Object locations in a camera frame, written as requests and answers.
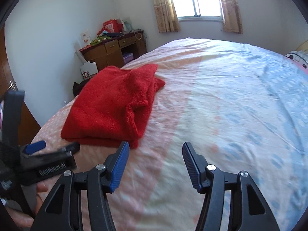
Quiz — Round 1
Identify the left beige curtain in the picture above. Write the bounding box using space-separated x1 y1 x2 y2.
153 0 181 33

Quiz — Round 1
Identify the pink blue dotted bedsheet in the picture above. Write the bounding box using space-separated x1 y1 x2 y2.
31 37 308 231

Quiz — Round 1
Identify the green cloth on desk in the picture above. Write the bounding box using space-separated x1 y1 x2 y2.
90 35 111 45

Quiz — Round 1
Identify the brown wooden desk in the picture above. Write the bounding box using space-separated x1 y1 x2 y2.
80 30 147 71

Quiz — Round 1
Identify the white card on wall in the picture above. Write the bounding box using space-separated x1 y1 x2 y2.
80 30 91 46

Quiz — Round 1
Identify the person's left hand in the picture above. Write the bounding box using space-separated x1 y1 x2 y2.
5 182 48 228

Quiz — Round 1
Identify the white paper shopping bag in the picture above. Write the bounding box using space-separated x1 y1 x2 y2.
80 62 98 80

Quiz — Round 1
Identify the brown wooden door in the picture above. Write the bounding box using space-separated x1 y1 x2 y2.
1 28 41 146

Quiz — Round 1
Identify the red knitted sweater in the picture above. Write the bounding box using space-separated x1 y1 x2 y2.
61 64 166 149

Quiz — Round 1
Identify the window with white frame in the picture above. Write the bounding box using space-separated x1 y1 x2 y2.
173 0 222 21

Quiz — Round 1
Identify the right beige curtain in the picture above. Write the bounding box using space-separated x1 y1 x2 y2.
220 0 243 34

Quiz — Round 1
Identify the beige curtain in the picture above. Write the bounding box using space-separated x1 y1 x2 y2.
153 0 181 33
220 0 243 34

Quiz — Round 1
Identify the grey patterned pillow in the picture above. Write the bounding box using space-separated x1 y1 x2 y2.
285 51 308 69

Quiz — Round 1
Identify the black clothes pile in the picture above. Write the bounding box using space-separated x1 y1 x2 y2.
72 79 90 97

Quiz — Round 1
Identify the red gift bag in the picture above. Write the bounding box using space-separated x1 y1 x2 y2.
97 19 123 35

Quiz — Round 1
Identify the cream wooden headboard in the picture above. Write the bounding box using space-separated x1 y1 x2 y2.
296 41 308 53

